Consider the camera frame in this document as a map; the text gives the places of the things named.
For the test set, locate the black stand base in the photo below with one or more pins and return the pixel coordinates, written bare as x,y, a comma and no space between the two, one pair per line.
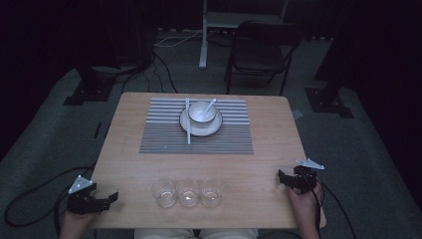
326,101
89,89

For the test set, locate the white spoon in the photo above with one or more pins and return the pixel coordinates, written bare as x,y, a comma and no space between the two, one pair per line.
210,104

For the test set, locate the person's light trousers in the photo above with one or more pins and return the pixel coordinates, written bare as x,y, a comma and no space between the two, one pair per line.
195,234

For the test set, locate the black folding chair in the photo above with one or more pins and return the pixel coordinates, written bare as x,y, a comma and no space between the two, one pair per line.
258,56

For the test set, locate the clear drinking glass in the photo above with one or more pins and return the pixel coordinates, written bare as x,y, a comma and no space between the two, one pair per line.
188,195
211,195
164,194

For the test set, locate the person's left hand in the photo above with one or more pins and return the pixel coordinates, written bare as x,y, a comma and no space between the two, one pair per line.
74,225

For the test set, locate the white chopstick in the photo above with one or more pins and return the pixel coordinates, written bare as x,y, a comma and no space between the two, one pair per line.
189,132
187,113

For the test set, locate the white plate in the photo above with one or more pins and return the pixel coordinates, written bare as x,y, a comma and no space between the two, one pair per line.
202,131

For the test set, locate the person's right hand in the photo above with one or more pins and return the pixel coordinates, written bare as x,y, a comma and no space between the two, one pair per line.
307,209

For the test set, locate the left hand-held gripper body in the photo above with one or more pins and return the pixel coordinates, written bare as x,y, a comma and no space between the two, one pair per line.
81,202

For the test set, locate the grey striped placemat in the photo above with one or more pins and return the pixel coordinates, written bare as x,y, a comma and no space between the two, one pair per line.
172,142

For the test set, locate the white bowl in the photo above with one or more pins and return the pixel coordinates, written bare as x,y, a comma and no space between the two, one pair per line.
200,114

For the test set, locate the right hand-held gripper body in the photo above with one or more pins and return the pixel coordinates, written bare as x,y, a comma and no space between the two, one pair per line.
307,174

